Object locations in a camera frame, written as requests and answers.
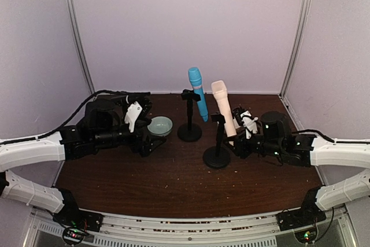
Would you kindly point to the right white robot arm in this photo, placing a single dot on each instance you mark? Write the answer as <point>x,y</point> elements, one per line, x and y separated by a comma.
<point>271,135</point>

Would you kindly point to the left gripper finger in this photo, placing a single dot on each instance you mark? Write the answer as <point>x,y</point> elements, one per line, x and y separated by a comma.
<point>153,143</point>
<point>146,105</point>

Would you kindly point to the thin black stand with clip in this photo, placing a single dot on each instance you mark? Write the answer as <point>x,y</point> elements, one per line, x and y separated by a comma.
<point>217,157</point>

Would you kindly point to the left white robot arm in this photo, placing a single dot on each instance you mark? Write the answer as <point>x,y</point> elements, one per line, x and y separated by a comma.
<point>106,124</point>

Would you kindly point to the tall black microphone stand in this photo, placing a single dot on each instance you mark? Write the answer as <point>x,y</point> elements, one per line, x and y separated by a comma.
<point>189,132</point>

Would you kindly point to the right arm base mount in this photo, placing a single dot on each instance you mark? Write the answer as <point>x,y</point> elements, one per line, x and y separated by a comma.
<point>308,214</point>

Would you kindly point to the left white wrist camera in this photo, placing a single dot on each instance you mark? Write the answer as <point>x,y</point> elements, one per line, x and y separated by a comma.
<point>132,114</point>

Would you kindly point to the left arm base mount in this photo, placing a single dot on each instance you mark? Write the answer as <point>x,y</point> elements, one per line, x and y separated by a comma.
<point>76,223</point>

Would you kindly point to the aluminium frame post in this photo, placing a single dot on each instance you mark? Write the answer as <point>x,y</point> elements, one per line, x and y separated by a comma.
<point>79,46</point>
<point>299,34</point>

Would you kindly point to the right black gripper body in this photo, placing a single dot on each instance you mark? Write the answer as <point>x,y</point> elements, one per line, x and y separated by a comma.
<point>240,145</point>

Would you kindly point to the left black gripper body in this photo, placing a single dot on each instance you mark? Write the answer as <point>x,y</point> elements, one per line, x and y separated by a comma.
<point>144,143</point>

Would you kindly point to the black handheld microphone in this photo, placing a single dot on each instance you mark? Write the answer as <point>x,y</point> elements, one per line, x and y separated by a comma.
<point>130,98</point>

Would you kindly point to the front aluminium rail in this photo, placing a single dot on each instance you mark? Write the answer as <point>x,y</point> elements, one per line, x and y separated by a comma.
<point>251,230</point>

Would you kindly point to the blue toy microphone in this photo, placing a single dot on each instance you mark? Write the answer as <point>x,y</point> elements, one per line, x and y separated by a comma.
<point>195,79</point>

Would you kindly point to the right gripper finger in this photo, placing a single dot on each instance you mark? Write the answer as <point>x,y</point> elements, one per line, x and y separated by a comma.
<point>231,146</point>
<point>237,116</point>

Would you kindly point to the light teal bowl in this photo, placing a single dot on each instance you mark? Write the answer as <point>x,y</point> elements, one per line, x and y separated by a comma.
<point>160,126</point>

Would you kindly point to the right aluminium frame post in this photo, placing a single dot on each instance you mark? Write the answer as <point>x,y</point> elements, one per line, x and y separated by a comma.
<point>299,34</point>

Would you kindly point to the left aluminium frame post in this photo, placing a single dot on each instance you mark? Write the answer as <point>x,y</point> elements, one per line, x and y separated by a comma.
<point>79,46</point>

